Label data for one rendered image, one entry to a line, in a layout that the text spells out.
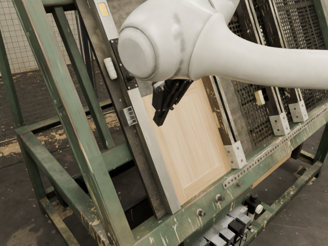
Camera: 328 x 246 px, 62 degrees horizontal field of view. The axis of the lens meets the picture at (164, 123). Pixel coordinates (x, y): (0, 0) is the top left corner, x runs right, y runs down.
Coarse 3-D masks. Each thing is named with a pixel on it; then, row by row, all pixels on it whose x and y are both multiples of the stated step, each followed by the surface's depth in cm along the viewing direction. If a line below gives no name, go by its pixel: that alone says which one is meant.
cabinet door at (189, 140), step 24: (192, 96) 127; (168, 120) 118; (192, 120) 126; (168, 144) 116; (192, 144) 124; (216, 144) 133; (168, 168) 115; (192, 168) 123; (216, 168) 131; (192, 192) 121
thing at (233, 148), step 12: (204, 84) 132; (216, 84) 130; (216, 96) 128; (216, 108) 131; (228, 108) 132; (228, 120) 133; (228, 132) 131; (228, 144) 133; (240, 144) 135; (228, 156) 136; (240, 156) 134
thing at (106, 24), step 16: (96, 0) 101; (96, 16) 103; (112, 32) 104; (128, 96) 106; (144, 112) 108; (144, 128) 108; (144, 144) 109; (160, 160) 110; (160, 176) 110; (160, 192) 113; (176, 208) 112
